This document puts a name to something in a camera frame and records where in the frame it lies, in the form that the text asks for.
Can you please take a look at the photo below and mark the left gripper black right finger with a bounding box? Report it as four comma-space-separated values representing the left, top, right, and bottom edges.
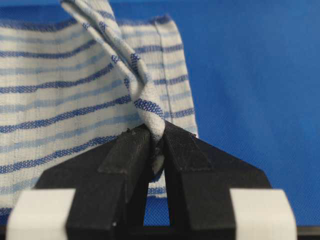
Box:
163, 122, 272, 240

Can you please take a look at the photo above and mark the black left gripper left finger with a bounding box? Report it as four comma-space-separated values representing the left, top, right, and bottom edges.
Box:
35, 125, 152, 240

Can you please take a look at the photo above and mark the white blue-striped towel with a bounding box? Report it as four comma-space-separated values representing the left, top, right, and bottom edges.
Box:
0, 0, 198, 225

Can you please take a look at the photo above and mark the blue table cloth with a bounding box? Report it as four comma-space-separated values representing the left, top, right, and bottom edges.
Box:
0, 0, 320, 226

